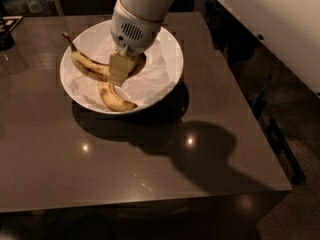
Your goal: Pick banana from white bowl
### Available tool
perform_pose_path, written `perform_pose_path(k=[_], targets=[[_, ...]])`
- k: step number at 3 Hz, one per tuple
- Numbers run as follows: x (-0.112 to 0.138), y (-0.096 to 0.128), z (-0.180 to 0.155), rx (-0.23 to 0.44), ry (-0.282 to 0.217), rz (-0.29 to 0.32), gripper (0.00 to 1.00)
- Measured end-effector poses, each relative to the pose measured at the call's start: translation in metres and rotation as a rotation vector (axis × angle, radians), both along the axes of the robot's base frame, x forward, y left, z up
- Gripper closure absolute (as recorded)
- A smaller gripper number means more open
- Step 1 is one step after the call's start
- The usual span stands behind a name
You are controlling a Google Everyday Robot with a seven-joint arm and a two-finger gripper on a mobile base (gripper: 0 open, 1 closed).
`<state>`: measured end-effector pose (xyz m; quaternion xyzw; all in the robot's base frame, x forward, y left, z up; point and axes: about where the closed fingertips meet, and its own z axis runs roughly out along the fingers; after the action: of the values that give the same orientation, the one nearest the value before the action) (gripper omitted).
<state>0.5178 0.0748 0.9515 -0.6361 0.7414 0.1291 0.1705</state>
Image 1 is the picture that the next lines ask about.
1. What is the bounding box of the white bowl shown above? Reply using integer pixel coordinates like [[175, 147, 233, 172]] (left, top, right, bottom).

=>
[[59, 19, 185, 115]]

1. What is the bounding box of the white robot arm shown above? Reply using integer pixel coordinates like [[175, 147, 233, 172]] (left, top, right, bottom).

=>
[[112, 0, 320, 95]]

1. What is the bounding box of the white paper liner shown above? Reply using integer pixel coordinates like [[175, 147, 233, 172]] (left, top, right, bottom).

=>
[[64, 33, 177, 110]]

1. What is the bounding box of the black tripod stand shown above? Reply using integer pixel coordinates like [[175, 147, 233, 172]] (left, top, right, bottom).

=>
[[251, 51, 306, 185]]

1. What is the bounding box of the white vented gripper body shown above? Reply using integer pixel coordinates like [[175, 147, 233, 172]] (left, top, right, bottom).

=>
[[111, 0, 164, 53]]

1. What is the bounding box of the spotted yellow banana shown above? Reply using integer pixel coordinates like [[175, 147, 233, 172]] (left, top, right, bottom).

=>
[[98, 82, 137, 112], [61, 32, 147, 83]]

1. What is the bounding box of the black object at left edge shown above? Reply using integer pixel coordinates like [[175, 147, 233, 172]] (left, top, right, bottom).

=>
[[0, 16, 22, 51]]

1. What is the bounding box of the shelf with bottles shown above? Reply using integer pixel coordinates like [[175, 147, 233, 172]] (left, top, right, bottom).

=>
[[0, 0, 63, 17]]

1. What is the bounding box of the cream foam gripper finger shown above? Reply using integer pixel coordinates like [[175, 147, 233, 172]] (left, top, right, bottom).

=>
[[108, 52, 135, 87]]

